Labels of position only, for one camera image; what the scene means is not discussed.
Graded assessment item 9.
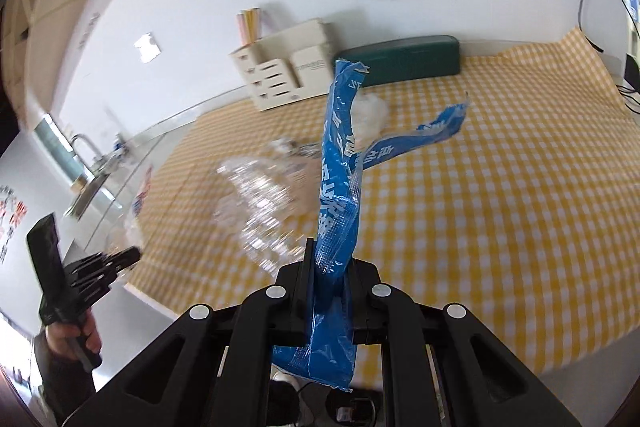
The steel faucet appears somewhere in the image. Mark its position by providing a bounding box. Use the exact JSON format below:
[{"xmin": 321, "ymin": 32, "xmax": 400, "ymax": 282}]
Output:
[{"xmin": 70, "ymin": 133, "xmax": 108, "ymax": 178}]

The blue plastic wrapper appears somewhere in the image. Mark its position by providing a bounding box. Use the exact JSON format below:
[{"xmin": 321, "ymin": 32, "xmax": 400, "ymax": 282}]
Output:
[{"xmin": 271, "ymin": 59, "xmax": 472, "ymax": 393}]

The steel sink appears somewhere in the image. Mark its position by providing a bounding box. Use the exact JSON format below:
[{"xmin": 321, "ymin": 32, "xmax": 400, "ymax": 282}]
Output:
[{"xmin": 67, "ymin": 172, "xmax": 123, "ymax": 220}]

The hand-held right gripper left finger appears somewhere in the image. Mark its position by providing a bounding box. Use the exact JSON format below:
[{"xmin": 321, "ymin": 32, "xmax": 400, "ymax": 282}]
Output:
[{"xmin": 65, "ymin": 241, "xmax": 317, "ymax": 427}]

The wall poster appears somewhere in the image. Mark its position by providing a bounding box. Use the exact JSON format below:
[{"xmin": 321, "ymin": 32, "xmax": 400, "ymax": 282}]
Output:
[{"xmin": 0, "ymin": 184, "xmax": 31, "ymax": 265}]

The yellow checkered tablecloth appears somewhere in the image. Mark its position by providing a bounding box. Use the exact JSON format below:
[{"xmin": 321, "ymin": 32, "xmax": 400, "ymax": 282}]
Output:
[{"xmin": 125, "ymin": 27, "xmax": 640, "ymax": 375}]

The beige desk organizer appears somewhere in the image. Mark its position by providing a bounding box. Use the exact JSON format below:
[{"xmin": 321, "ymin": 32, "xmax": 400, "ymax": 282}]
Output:
[{"xmin": 229, "ymin": 18, "xmax": 341, "ymax": 112}]

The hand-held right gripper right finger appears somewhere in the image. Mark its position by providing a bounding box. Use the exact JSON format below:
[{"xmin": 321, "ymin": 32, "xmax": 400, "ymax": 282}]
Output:
[{"xmin": 350, "ymin": 259, "xmax": 583, "ymax": 427}]

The person's left hand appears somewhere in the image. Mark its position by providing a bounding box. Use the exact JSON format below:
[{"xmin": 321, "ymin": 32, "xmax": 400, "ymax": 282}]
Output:
[{"xmin": 46, "ymin": 309, "xmax": 103, "ymax": 360}]

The clear crumpled plastic bag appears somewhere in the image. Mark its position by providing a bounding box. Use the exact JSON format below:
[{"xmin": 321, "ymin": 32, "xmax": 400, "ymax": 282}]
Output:
[{"xmin": 215, "ymin": 139, "xmax": 323, "ymax": 268}]

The dark green box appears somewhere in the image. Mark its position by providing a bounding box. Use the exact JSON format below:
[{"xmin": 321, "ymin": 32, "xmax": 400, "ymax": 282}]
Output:
[{"xmin": 334, "ymin": 35, "xmax": 461, "ymax": 88}]

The white crumpled tissue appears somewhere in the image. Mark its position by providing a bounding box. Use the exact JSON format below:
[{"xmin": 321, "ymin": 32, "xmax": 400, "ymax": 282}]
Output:
[{"xmin": 350, "ymin": 93, "xmax": 391, "ymax": 142}]

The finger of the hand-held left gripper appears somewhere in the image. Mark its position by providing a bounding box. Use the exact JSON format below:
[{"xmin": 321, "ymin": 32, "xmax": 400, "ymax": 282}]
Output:
[
  {"xmin": 100, "ymin": 246, "xmax": 142, "ymax": 274},
  {"xmin": 70, "ymin": 274, "xmax": 121, "ymax": 305}
]

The person's left forearm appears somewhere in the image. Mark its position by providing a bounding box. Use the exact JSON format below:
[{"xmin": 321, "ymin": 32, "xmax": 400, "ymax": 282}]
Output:
[{"xmin": 32, "ymin": 332, "xmax": 98, "ymax": 425}]

